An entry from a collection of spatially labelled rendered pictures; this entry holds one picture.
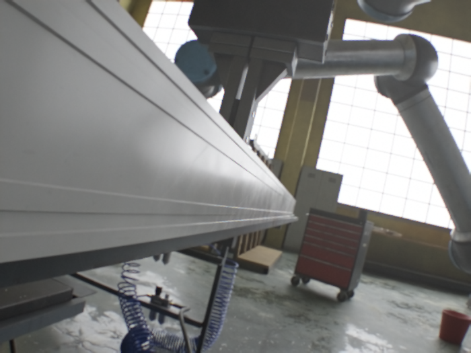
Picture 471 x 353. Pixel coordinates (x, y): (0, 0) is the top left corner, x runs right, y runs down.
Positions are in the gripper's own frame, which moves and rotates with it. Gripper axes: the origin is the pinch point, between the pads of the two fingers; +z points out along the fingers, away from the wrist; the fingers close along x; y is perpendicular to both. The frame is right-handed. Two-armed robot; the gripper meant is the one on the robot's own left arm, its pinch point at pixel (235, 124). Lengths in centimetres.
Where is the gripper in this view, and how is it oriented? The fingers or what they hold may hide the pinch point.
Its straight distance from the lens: 30.7
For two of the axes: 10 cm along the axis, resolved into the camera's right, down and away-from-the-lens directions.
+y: -2.0, -1.1, -9.7
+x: 9.5, 2.2, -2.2
